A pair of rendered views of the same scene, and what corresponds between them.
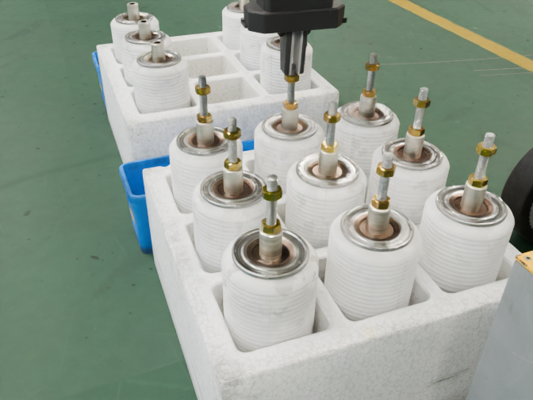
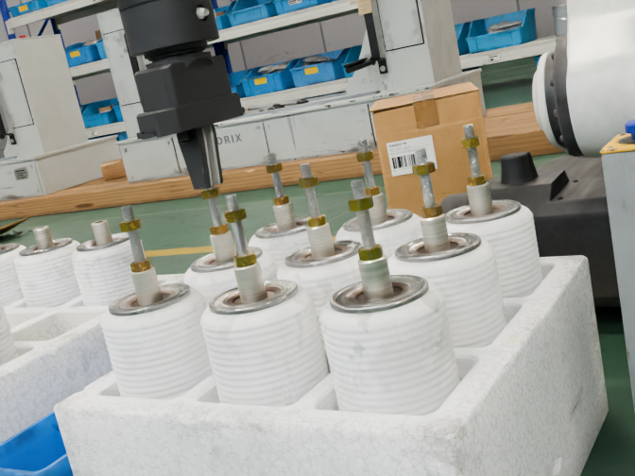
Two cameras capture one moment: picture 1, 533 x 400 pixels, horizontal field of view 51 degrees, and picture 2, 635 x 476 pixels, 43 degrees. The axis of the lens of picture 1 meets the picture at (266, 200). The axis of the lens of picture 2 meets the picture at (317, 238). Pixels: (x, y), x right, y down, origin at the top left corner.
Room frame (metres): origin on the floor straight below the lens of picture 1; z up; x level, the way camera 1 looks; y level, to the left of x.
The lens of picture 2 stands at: (-0.04, 0.37, 0.43)
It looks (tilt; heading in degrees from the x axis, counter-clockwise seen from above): 12 degrees down; 324
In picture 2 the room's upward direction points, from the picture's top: 12 degrees counter-clockwise
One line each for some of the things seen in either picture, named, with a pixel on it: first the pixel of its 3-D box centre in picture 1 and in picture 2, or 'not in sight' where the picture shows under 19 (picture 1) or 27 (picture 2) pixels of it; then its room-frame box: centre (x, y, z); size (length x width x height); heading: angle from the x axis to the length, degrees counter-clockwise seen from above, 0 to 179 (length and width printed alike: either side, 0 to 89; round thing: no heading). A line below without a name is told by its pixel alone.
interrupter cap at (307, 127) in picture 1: (289, 127); (227, 260); (0.68, -0.03, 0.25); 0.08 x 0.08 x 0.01
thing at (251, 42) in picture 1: (262, 67); (63, 307); (1.11, 0.01, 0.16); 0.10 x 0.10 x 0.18
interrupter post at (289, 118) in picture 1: (289, 118); (224, 247); (0.68, -0.03, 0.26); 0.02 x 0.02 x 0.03
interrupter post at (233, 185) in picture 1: (233, 179); (250, 282); (0.53, 0.04, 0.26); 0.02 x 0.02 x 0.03
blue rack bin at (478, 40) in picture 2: not in sight; (502, 30); (3.56, -4.05, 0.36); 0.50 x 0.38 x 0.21; 115
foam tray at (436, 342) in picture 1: (318, 271); (355, 408); (0.57, -0.07, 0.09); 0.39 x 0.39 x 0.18; 21
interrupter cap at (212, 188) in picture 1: (233, 189); (253, 297); (0.53, 0.04, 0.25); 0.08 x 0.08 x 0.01
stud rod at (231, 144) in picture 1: (232, 149); (240, 239); (0.53, 0.04, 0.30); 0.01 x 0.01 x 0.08
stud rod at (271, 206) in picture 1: (271, 210); (366, 229); (0.42, 0.00, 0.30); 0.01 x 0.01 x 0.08
